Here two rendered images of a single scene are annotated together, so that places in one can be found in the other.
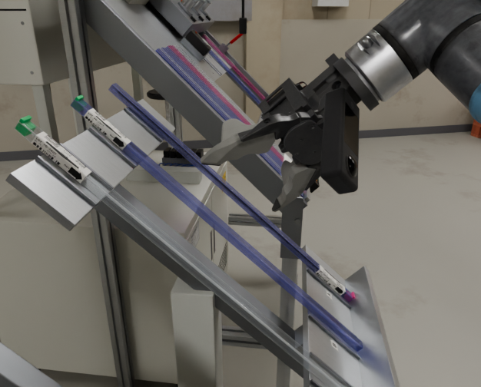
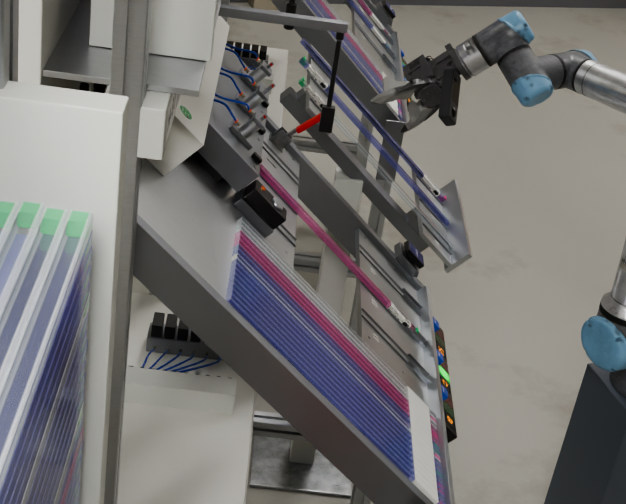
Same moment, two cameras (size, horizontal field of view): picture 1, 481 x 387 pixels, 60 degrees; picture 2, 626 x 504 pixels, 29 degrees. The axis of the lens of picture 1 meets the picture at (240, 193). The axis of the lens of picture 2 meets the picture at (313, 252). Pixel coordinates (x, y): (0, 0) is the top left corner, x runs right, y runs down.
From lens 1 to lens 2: 208 cm
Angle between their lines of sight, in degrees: 12
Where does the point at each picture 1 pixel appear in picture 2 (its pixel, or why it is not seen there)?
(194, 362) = not seen: hidden behind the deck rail
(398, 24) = (484, 41)
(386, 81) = (475, 68)
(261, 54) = not seen: outside the picture
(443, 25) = (503, 48)
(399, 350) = (485, 311)
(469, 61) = (511, 68)
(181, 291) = (343, 178)
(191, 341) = not seen: hidden behind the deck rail
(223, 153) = (386, 98)
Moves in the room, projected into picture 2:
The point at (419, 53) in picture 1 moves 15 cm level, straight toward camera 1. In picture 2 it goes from (493, 57) to (482, 82)
